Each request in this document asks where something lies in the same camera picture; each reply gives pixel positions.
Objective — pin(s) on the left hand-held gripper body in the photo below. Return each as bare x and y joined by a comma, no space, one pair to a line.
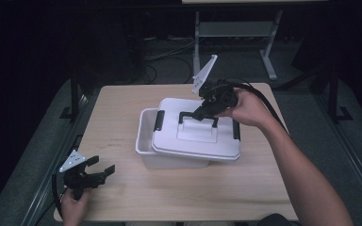
78,179

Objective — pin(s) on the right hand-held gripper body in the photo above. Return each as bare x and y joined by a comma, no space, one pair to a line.
218,95

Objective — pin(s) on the white plastic storage box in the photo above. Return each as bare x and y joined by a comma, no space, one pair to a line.
146,135

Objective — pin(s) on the person's left hand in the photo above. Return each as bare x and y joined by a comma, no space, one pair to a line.
74,207

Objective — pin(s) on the person's right hand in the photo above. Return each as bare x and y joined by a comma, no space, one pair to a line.
251,109

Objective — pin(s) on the grey metal-legged desk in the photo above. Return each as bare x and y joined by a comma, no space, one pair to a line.
232,29

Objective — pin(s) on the black metal stand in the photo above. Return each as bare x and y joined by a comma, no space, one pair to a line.
333,94
74,94

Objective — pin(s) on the person's dark knee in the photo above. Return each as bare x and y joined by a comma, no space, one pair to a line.
275,220

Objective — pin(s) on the metal floor rail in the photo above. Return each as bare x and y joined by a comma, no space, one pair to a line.
355,163
50,175

